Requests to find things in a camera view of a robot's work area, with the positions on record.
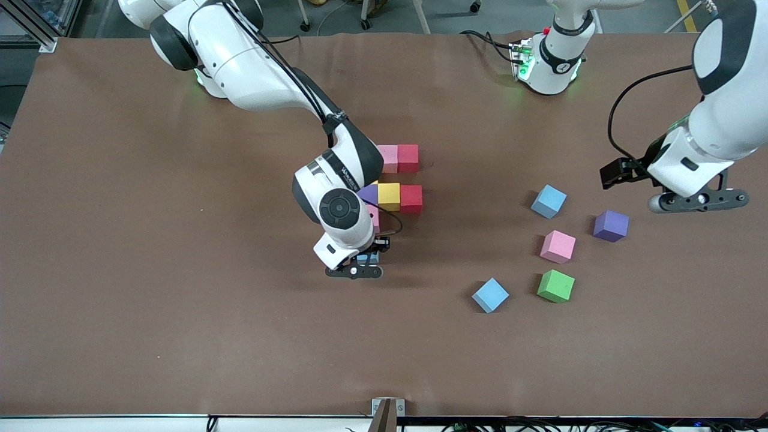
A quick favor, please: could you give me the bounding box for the green foam cube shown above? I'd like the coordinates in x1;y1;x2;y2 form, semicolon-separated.
536;269;576;304

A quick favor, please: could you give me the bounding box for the brown table cover mat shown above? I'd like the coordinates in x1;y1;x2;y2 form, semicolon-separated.
0;31;768;418

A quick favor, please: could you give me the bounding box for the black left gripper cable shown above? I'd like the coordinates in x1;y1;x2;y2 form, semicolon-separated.
607;65;697;166

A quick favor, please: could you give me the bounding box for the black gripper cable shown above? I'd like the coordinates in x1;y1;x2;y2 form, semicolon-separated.
607;65;697;166
222;0;404;236

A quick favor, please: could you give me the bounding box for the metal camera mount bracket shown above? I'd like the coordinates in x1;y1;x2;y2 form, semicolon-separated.
371;397;406;432

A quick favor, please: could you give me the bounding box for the black arm base cable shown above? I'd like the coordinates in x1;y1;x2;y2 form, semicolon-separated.
461;29;520;64

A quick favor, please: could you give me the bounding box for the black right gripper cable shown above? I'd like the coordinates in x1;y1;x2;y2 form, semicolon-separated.
222;0;404;236

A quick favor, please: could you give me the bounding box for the black cable bundle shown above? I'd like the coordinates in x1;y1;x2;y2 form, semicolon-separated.
441;416;768;432

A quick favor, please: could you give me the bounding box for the aluminium frame post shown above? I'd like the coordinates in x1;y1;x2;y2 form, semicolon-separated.
0;0;59;53

